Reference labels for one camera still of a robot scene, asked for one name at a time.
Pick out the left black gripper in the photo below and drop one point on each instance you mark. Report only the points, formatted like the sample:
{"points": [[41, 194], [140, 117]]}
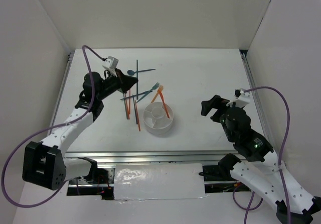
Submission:
{"points": [[124, 82]]}

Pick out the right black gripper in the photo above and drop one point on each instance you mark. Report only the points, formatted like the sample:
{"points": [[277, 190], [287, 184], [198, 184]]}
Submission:
{"points": [[217, 102]]}

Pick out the orange plastic knife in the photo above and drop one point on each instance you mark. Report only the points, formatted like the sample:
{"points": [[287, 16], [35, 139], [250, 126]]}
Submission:
{"points": [[164, 104]]}

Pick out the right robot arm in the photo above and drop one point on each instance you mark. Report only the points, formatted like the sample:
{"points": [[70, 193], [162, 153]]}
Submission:
{"points": [[261, 171]]}

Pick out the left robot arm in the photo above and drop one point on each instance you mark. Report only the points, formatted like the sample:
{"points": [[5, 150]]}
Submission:
{"points": [[45, 163]]}

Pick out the dark blue plastic spoon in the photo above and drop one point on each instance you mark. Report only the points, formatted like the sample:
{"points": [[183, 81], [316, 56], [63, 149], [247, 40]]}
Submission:
{"points": [[132, 73]]}

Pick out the dark blue plastic knife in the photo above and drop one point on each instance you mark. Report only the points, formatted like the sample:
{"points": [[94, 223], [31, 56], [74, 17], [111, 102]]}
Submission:
{"points": [[140, 94]]}

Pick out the teal plastic fork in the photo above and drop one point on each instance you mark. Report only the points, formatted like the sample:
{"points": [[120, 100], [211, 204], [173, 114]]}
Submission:
{"points": [[148, 92]]}

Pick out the orange-yellow plastic fork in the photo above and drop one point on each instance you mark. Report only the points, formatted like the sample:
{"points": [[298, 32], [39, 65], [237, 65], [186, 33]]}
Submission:
{"points": [[160, 88]]}

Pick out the white divided round container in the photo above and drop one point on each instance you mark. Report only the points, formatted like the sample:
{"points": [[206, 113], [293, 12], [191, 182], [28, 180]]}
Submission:
{"points": [[158, 118]]}

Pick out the white foam board cover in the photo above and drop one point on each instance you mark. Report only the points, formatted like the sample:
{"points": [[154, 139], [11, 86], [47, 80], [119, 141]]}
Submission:
{"points": [[158, 181]]}

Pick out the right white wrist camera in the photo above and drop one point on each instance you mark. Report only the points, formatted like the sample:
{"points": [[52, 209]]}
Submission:
{"points": [[241, 99]]}

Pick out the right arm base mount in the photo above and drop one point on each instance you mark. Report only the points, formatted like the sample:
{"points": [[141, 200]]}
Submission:
{"points": [[217, 178]]}

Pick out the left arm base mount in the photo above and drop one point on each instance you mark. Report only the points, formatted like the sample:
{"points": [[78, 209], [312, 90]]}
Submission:
{"points": [[90, 179]]}

